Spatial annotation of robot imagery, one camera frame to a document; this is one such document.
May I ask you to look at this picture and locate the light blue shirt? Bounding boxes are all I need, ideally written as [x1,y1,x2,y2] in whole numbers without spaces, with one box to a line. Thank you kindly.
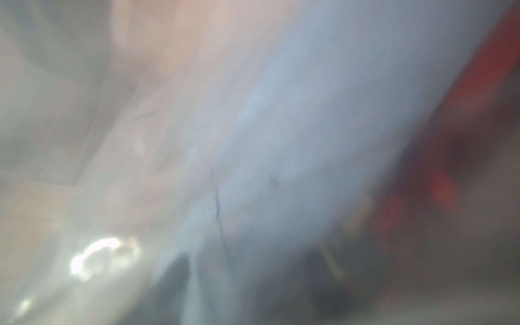
[154,0,517,325]

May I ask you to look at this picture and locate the clear plastic vacuum bag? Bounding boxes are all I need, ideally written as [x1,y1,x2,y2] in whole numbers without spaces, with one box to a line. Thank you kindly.
[1,1,519,324]

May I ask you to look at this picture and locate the red black plaid shirt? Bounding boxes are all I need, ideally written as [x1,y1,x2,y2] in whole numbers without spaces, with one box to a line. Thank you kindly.
[366,1,519,250]

